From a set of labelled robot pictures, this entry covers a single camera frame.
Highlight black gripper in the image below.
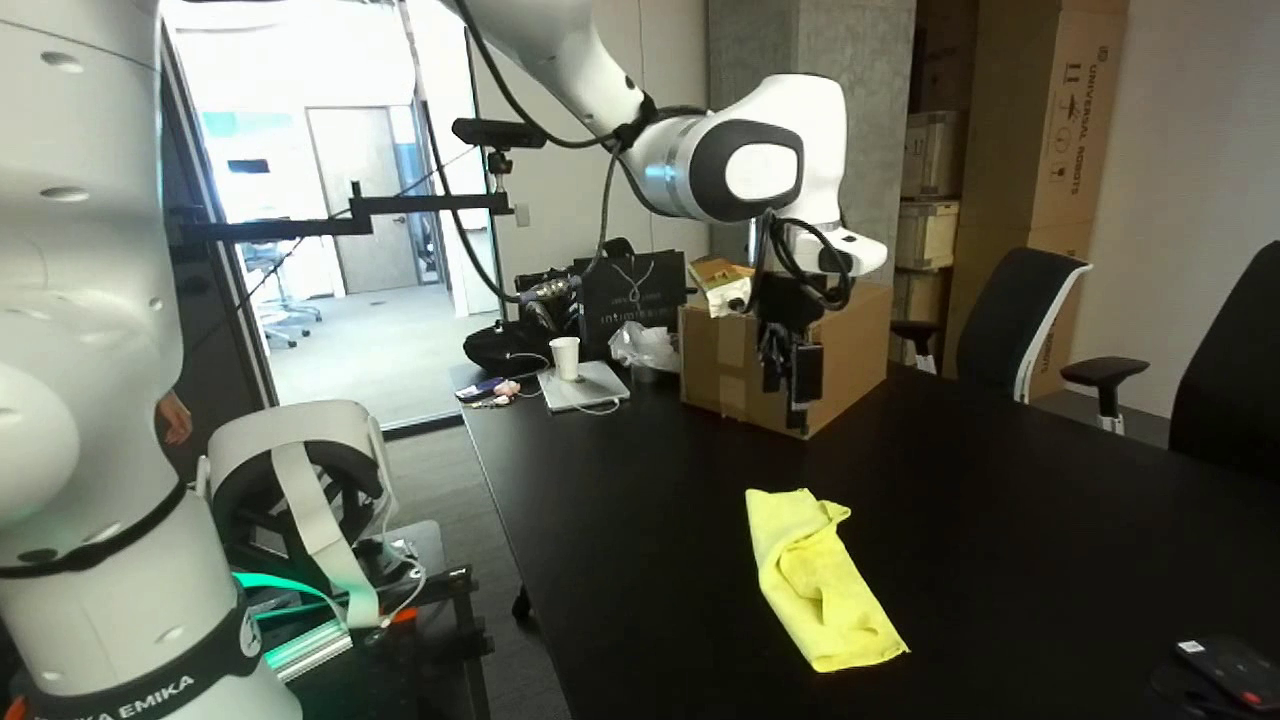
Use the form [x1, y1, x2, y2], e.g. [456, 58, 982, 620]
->
[755, 267, 834, 404]

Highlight yellow towel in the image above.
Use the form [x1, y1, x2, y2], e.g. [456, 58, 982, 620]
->
[741, 484, 911, 675]

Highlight large brown cardboard box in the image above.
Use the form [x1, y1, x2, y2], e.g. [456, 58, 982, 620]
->
[677, 273, 896, 442]

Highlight small printed yellow box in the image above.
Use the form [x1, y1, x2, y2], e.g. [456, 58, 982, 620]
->
[687, 255, 758, 322]

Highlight black bag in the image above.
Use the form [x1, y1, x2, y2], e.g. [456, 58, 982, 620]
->
[461, 240, 690, 379]

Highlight stacked cardboard boxes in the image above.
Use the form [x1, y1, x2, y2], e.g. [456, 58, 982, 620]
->
[891, 106, 968, 330]

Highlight silver laptop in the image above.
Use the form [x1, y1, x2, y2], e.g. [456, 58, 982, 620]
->
[537, 362, 636, 416]

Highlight white paper cup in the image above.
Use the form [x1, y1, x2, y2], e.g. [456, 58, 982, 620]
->
[547, 334, 587, 385]

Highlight white-framed black chair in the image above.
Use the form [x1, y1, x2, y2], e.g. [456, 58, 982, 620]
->
[889, 247, 1153, 419]

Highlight tall cardboard carton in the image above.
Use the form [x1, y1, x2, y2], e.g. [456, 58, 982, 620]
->
[1020, 0, 1131, 259]

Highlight large black office chair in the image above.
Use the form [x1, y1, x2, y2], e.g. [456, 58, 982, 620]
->
[1167, 236, 1280, 488]

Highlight grey door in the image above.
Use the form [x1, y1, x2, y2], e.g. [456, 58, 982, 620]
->
[303, 101, 419, 300]

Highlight small black remote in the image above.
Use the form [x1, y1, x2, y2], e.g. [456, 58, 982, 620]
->
[1172, 636, 1280, 720]

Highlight teal flat object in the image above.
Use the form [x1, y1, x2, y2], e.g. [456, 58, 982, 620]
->
[231, 570, 352, 671]

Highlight black robot wrist cable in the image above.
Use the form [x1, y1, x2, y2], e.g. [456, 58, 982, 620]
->
[456, 0, 861, 318]

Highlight black camera on boom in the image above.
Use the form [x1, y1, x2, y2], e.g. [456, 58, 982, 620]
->
[171, 112, 553, 247]

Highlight red-handled pliers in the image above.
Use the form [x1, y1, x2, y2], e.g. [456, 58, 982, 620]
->
[382, 600, 453, 636]

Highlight white strap headset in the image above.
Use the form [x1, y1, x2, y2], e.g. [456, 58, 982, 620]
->
[195, 396, 409, 632]

